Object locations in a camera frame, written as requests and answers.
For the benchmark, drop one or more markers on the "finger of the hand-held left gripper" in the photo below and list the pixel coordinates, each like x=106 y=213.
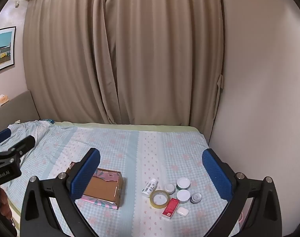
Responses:
x=0 y=137
x=23 y=144

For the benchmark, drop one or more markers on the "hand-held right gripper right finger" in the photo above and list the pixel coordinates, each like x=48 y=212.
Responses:
x=216 y=175

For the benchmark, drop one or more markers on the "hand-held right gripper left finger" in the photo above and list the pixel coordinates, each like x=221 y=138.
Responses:
x=87 y=175

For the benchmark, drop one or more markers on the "cardboard box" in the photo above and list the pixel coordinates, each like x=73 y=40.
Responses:
x=104 y=185

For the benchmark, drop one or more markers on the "small grey tin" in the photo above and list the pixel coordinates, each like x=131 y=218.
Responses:
x=196 y=197

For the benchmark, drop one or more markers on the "green jar white lid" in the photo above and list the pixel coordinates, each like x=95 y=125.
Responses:
x=183 y=183

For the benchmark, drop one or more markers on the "glass jar white lid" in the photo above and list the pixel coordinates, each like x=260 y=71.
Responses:
x=183 y=195

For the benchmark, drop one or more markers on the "small silver lid jar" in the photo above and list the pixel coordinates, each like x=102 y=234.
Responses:
x=169 y=188

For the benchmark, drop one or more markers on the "white earbuds case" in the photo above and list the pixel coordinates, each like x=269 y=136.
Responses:
x=182 y=211

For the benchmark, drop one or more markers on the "red carton box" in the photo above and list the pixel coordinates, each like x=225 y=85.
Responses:
x=171 y=208

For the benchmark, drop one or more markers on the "clear tape roll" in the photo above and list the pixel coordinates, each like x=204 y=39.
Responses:
x=160 y=198

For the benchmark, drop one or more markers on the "white plastic bottle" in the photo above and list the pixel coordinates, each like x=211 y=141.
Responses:
x=150 y=187

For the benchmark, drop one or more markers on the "person's left hand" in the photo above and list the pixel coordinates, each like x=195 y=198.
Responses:
x=4 y=202

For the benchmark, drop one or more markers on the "rumpled light blue quilt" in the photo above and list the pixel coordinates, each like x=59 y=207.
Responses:
x=29 y=130

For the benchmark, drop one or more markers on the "grey bed headboard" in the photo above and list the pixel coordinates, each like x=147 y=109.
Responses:
x=14 y=108

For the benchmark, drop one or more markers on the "small teal item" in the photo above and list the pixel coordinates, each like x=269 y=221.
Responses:
x=50 y=121

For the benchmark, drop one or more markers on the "small orange ornament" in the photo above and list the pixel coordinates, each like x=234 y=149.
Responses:
x=3 y=98

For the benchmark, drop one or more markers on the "pink item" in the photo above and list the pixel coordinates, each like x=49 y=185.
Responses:
x=241 y=217

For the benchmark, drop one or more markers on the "checkered floral bed sheet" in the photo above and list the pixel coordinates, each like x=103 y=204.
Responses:
x=145 y=150

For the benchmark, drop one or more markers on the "beige curtain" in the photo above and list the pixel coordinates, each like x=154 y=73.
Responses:
x=120 y=54

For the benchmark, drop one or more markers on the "framed wall picture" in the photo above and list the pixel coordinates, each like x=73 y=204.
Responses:
x=2 y=49

